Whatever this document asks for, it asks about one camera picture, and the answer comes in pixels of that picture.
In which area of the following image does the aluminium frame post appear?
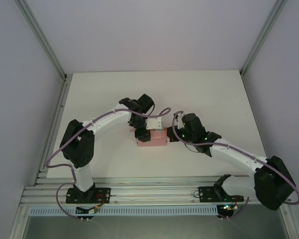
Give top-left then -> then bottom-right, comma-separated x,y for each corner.
14,0 -> 68,81
240,0 -> 290,78

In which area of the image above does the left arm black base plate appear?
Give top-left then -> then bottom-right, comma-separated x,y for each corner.
65,186 -> 112,204

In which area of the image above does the grey metal panel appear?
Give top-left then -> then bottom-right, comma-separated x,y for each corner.
22,215 -> 290,239

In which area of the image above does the light blue slotted cable duct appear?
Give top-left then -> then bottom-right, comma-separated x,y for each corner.
29,205 -> 219,217

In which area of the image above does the pink paper box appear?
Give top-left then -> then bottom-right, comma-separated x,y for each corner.
136,126 -> 168,147

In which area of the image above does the short aluminium frame leg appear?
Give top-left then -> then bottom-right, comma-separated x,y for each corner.
279,205 -> 299,239
7,206 -> 32,239

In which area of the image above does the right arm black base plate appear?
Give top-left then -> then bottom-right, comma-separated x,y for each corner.
198,186 -> 245,203

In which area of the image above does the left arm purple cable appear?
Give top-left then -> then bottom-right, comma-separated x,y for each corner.
46,107 -> 172,220

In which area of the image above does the aluminium mounting rail bed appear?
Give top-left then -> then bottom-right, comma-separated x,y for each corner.
19,176 -> 293,208

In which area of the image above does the aluminium table side rail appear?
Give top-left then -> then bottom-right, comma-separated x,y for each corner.
32,74 -> 71,186

